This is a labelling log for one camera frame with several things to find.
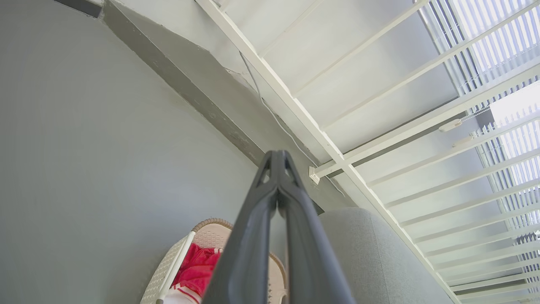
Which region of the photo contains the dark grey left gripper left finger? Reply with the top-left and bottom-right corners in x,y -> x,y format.
202,150 -> 280,304

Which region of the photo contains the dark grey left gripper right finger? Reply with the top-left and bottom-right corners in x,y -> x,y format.
278,150 -> 355,304

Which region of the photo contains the cream perforated plastic laundry basket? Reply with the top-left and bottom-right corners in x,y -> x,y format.
140,218 -> 288,304

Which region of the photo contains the red garment with white stripes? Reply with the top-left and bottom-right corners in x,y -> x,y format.
171,244 -> 222,298

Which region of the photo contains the white slatted window blind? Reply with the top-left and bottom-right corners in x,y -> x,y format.
417,0 -> 540,98
475,101 -> 540,258

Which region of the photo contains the thin white wall cable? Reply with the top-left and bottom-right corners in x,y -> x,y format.
240,52 -> 346,197

